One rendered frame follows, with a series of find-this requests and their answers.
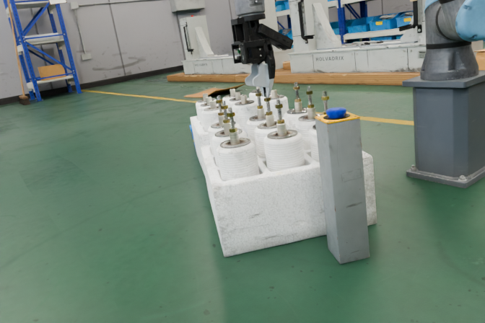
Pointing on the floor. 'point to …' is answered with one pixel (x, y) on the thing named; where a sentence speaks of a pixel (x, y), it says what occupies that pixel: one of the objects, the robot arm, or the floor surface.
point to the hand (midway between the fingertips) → (268, 91)
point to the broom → (18, 62)
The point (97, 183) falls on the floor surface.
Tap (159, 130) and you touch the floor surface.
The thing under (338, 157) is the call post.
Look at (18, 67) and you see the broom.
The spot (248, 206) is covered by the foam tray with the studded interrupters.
